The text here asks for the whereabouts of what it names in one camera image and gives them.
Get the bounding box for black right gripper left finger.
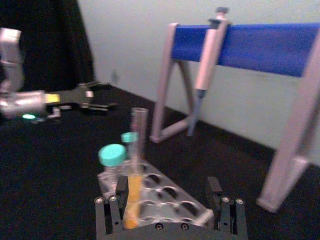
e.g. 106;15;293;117
94;175;129;239

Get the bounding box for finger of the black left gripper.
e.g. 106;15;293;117
81;101;119;113
79;80;111;91

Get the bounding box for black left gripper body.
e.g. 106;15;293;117
58;84;95;109

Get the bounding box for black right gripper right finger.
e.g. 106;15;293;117
206;175;249;239

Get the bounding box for glass tube with orange liquid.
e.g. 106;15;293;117
123;107;149;230

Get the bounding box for narrow tube with teal cap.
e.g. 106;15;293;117
120;131;139;165

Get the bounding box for wide tube with teal cap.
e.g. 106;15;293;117
97;144;129;187

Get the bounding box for clear plastic tube rack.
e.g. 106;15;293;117
96;159;216;229

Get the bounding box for black table cloth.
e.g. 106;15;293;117
0;83;320;240

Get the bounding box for grey pipette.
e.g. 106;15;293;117
186;6;230;137

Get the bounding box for grey stand with blue bar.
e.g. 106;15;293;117
149;21;320;214

